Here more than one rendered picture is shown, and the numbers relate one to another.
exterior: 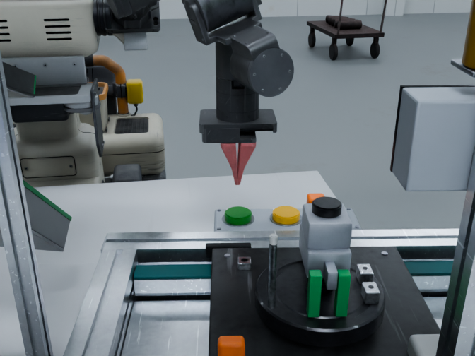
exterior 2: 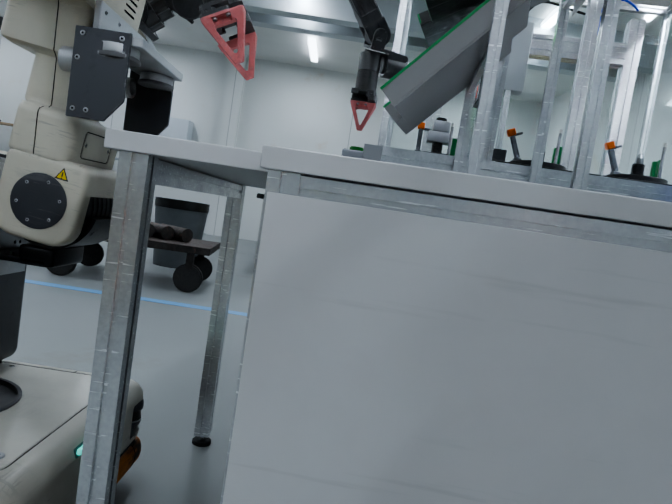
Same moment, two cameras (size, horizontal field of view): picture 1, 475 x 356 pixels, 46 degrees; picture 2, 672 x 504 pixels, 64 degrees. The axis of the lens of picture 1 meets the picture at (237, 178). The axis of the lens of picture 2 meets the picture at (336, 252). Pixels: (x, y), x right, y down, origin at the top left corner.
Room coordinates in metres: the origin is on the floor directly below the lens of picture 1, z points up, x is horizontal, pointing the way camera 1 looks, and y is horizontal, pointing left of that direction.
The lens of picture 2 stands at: (0.53, 1.45, 0.78)
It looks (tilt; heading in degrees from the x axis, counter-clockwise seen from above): 4 degrees down; 278
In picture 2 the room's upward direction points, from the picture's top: 9 degrees clockwise
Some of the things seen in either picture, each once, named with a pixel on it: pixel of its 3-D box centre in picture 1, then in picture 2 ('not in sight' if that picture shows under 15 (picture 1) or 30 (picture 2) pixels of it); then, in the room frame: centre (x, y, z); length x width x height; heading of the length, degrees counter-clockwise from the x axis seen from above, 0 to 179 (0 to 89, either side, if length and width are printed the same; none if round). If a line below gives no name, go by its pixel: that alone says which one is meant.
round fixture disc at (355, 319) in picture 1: (319, 295); not in sight; (0.51, -0.09, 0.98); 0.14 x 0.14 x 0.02
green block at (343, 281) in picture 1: (341, 293); not in sight; (0.46, -0.10, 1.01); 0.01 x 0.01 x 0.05; 1
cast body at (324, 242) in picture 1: (326, 237); (443, 131); (0.49, -0.09, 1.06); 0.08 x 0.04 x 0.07; 2
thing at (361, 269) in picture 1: (364, 273); not in sight; (0.52, -0.14, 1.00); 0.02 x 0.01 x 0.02; 1
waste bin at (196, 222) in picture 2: not in sight; (178, 233); (2.94, -3.85, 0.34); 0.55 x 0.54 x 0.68; 8
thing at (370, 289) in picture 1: (370, 292); not in sight; (0.49, -0.14, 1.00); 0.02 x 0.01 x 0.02; 1
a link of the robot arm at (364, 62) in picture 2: (239, 58); (371, 64); (0.71, 0.00, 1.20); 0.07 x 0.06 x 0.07; 24
